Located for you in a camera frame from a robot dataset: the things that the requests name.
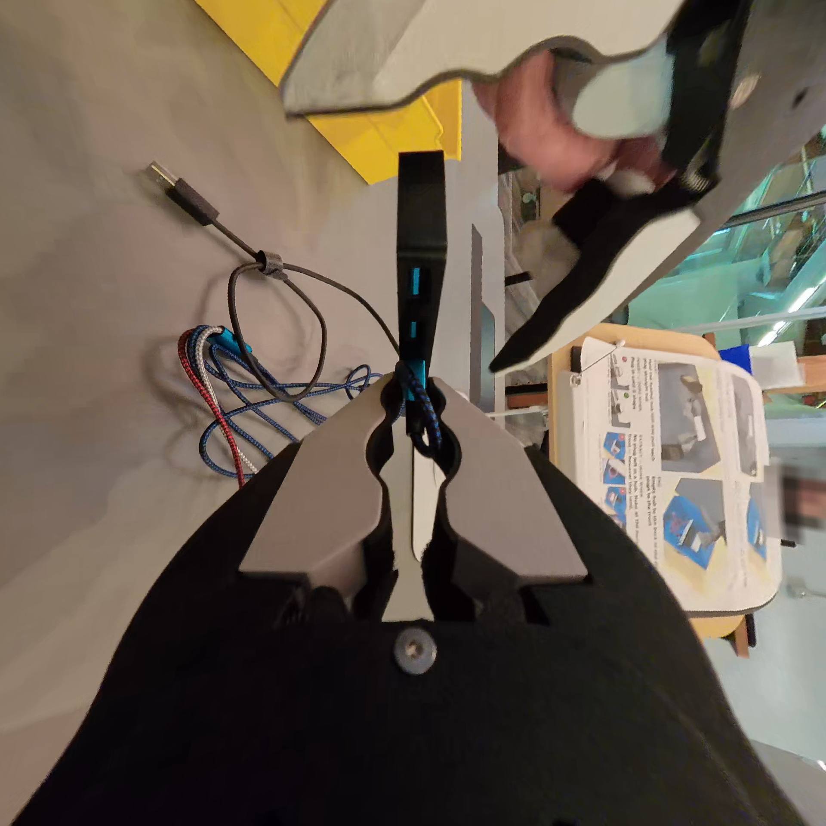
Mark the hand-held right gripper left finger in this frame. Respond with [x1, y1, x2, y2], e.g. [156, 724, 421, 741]
[237, 390, 406, 620]

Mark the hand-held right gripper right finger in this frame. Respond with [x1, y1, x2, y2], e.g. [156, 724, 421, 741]
[426, 385, 591, 620]

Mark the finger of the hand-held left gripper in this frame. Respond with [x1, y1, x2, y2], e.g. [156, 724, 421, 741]
[280, 0, 686, 121]
[490, 193, 706, 376]

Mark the blue braided usb cable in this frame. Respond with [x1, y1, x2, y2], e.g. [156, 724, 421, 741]
[179, 323, 459, 485]

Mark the yellow plastic bin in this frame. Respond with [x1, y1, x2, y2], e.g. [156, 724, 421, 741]
[194, 0, 463, 185]

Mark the black usb hub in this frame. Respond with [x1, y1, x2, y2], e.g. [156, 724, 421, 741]
[394, 151, 450, 388]

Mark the person's left hand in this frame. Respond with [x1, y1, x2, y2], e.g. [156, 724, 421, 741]
[472, 51, 672, 194]

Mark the printed instruction sheet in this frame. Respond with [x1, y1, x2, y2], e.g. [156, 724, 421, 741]
[568, 339, 775, 578]

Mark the dark grey hub cable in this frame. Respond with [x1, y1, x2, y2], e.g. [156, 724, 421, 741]
[146, 162, 401, 388]

